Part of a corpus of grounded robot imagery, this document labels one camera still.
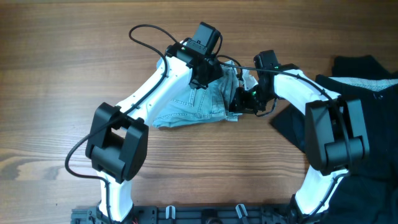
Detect light blue denim shorts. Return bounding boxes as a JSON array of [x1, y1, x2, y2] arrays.
[[152, 66, 240, 128]]

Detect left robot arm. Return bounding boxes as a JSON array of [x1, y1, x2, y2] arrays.
[[85, 22, 222, 223]]

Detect right white rail clip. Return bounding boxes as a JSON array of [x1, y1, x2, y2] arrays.
[[235, 203, 248, 219]]

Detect left white rail clip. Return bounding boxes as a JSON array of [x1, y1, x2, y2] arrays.
[[165, 205, 176, 220]]

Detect black garment pile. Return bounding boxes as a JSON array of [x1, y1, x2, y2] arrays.
[[269, 55, 398, 224]]

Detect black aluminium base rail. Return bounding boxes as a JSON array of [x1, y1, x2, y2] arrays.
[[70, 203, 296, 224]]

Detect white rail clip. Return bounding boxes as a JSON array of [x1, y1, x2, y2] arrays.
[[165, 205, 176, 220], [235, 203, 248, 219]]

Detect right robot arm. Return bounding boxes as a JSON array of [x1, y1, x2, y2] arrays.
[[231, 50, 369, 223]]

